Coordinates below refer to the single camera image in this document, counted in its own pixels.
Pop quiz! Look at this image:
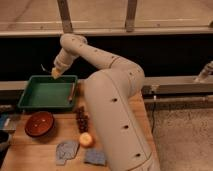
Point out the black handled fork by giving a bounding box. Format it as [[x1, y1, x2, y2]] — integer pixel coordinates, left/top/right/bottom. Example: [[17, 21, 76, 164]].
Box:
[[40, 64, 51, 74]]

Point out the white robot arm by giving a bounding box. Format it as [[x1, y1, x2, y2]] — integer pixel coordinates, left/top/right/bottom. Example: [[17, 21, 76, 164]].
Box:
[[52, 34, 160, 171]]

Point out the brown stick in tray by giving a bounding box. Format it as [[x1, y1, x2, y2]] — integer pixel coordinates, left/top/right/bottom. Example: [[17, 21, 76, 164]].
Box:
[[68, 83, 75, 103]]

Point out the green plastic tray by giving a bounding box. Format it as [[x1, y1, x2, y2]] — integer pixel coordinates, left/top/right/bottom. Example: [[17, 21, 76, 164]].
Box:
[[18, 75, 78, 110]]

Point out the bunch of dark grapes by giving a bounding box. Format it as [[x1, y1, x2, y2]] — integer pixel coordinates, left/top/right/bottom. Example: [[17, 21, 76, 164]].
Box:
[[75, 106, 88, 133]]

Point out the red yellow apple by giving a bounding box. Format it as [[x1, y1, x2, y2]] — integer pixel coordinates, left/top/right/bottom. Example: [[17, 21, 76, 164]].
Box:
[[79, 132, 94, 148]]

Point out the blue grey sponge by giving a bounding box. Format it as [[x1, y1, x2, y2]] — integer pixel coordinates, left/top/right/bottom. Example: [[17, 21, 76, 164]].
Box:
[[84, 148, 106, 166]]

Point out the brown wooden bowl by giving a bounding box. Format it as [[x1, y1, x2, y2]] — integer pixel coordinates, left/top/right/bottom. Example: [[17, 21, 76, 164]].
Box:
[[24, 111, 54, 137]]

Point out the grey cloth left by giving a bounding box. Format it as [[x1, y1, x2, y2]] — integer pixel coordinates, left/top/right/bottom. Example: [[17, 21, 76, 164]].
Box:
[[56, 140, 79, 165]]

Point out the blue object at left edge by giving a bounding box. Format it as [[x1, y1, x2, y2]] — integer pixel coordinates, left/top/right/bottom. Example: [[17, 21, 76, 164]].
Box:
[[0, 114, 17, 132]]

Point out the right wooden post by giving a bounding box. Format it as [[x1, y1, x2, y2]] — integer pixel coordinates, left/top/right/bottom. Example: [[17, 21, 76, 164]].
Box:
[[125, 0, 137, 32]]

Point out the wooden post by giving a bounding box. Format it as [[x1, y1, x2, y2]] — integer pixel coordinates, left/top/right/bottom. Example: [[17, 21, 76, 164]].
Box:
[[125, 0, 137, 32], [57, 0, 73, 33]]

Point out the left wooden post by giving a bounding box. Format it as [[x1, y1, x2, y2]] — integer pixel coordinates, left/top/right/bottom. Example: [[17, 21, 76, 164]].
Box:
[[57, 0, 73, 33]]

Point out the grey corrugated hose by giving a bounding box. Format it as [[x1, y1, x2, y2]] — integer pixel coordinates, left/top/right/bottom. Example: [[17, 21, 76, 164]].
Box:
[[194, 60, 213, 83]]

